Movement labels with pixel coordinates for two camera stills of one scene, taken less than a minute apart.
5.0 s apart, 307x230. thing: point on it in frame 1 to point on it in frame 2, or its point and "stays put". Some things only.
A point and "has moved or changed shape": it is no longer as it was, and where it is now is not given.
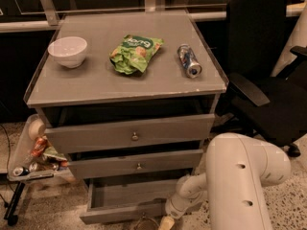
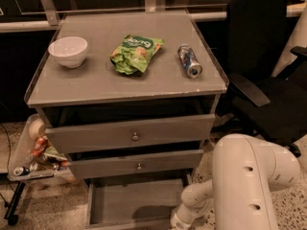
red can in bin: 38,147 stays put
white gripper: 173,207 to 177,221
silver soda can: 188,60 stays put
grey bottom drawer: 127,199 has moved or changed shape
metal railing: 52,20 stays put
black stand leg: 11,217 stays put
